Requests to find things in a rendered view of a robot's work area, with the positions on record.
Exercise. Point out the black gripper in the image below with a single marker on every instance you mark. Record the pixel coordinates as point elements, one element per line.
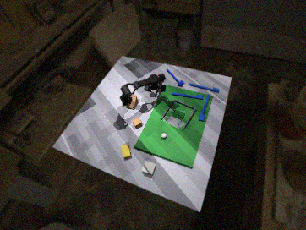
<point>149,88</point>

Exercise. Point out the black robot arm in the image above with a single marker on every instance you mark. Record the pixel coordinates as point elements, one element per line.
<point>153,80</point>

